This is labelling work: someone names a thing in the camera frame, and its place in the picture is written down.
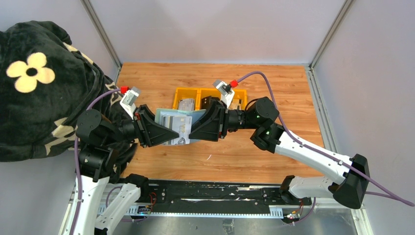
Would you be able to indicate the silver cards in left bin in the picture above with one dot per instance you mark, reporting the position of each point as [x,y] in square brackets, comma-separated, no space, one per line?
[186,104]

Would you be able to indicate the black card holder in bin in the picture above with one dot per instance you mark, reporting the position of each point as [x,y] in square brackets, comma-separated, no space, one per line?
[207,102]

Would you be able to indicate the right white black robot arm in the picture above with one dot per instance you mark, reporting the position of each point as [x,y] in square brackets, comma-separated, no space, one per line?
[345,178]

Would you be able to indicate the beige cards in right bin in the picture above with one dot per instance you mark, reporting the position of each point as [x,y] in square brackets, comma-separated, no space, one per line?
[236,104]

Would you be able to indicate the right yellow bin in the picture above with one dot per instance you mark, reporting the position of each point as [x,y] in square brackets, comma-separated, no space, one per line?
[241,94]

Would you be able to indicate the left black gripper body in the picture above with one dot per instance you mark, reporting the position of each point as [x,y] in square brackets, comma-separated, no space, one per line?
[141,126]

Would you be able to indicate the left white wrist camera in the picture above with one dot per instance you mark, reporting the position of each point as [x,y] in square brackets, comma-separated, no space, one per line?
[127,102]

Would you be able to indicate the yellow bin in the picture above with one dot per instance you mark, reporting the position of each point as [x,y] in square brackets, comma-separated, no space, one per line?
[183,93]
[241,94]
[207,92]

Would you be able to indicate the middle yellow bin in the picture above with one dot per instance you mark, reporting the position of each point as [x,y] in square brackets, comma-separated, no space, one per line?
[207,92]

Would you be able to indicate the aluminium frame post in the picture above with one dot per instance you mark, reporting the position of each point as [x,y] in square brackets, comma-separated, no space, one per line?
[347,4]
[90,10]

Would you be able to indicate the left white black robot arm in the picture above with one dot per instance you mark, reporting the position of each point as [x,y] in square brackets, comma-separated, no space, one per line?
[95,169]

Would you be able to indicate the left aluminium frame post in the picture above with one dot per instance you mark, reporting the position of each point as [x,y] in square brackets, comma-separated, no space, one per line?
[90,10]

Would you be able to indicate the right aluminium frame post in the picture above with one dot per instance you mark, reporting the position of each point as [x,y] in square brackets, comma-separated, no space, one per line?
[347,4]

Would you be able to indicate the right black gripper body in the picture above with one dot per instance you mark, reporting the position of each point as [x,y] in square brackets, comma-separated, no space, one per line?
[222,120]

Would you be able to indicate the left yellow bin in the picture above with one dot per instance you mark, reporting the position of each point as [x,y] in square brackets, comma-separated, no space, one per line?
[183,93]

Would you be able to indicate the silver credit card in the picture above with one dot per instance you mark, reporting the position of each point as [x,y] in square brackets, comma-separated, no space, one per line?
[180,124]

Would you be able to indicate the green card holder wallet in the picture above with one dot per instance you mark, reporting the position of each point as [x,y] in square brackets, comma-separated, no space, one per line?
[196,115]

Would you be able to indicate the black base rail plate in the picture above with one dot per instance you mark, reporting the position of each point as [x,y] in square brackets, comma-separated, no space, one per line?
[218,198]

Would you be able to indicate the black floral blanket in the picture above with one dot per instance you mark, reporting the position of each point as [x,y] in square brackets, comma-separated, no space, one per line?
[45,84]

